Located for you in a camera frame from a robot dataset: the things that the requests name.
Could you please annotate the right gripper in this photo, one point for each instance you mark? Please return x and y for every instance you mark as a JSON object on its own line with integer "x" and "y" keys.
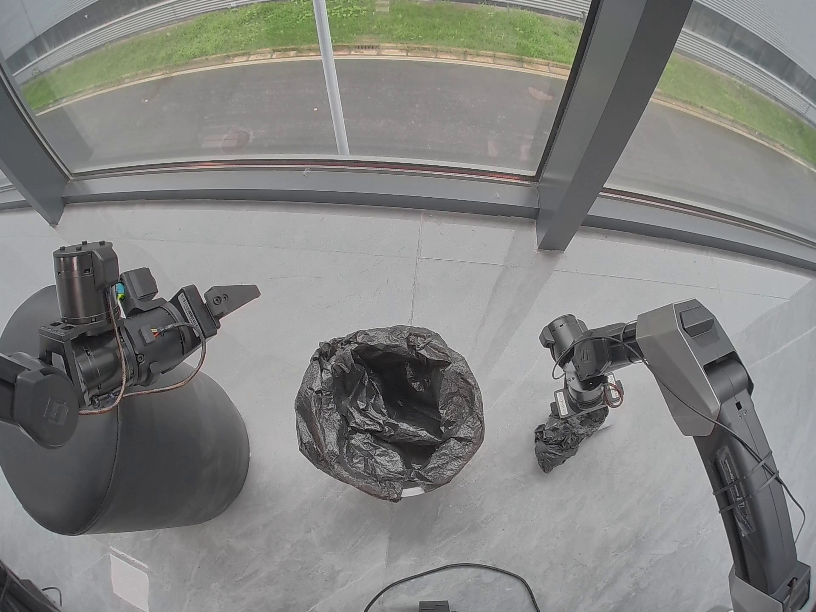
{"x": 583, "y": 396}

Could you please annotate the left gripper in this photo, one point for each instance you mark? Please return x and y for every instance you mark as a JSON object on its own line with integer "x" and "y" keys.
{"x": 159, "y": 341}

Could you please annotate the black plastic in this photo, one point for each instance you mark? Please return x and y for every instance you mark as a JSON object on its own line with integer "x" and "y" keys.
{"x": 561, "y": 440}

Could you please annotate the black plastic bag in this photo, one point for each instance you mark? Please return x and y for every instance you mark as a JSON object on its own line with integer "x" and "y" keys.
{"x": 344, "y": 405}

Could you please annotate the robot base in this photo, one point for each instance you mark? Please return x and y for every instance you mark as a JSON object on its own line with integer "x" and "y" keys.
{"x": 437, "y": 606}

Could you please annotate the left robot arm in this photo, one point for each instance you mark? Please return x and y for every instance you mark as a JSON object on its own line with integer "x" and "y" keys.
{"x": 83, "y": 278}

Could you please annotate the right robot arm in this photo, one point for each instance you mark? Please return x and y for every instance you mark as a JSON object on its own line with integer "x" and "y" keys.
{"x": 688, "y": 354}

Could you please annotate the white trash bin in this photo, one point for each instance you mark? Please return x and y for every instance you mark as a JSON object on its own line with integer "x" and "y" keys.
{"x": 413, "y": 492}

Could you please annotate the dark grey round chair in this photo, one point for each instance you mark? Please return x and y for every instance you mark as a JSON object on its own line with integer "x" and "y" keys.
{"x": 159, "y": 456}

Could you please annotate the window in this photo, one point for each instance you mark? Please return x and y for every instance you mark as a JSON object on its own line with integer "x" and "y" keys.
{"x": 612, "y": 86}

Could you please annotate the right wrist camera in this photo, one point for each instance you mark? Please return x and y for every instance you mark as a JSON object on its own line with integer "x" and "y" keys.
{"x": 613, "y": 392}

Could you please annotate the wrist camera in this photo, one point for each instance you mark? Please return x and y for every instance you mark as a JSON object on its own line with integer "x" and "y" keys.
{"x": 613, "y": 392}
{"x": 137, "y": 287}

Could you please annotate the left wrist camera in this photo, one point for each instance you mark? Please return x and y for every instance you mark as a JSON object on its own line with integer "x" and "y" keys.
{"x": 137, "y": 287}

